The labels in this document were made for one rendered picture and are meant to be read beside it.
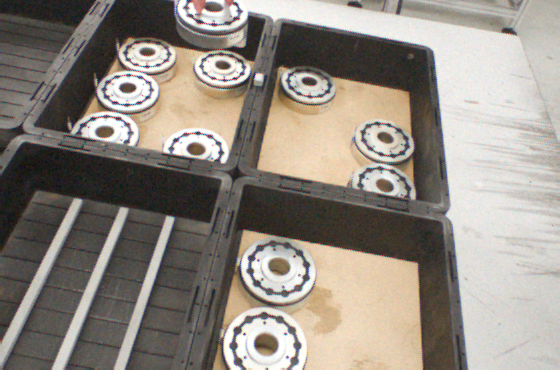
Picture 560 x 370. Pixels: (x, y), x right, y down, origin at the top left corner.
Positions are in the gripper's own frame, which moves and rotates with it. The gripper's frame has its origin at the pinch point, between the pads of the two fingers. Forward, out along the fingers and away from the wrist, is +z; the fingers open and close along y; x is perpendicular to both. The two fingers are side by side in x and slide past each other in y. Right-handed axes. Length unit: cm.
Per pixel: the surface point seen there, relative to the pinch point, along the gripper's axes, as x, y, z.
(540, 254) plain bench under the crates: -48, 43, 36
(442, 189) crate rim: -36.8, 15.7, 12.9
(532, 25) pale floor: 56, 243, 105
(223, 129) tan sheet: -3.5, 1.1, 22.6
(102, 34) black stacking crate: 20.1, -9.2, 15.1
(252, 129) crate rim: -12.9, -0.4, 13.9
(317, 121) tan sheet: -9.7, 17.1, 22.7
